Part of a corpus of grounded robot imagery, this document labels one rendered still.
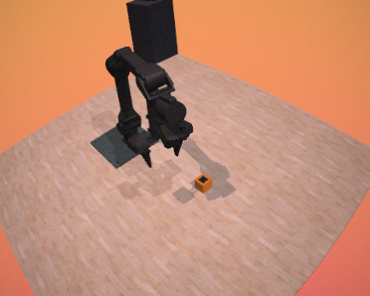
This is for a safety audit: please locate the orange block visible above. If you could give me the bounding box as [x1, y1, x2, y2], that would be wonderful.
[195, 174, 213, 194]

